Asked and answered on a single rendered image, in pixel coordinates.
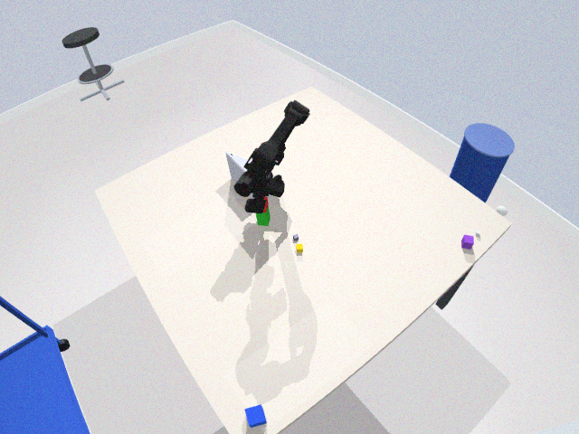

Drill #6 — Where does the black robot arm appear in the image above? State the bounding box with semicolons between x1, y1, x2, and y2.
234;100;310;197

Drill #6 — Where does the purple cube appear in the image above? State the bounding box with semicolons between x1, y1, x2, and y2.
461;235;474;250

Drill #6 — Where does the green block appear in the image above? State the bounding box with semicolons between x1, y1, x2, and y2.
256;205;269;220
257;212;271;226

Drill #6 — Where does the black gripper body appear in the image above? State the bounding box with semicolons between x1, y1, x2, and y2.
244;172;273;213

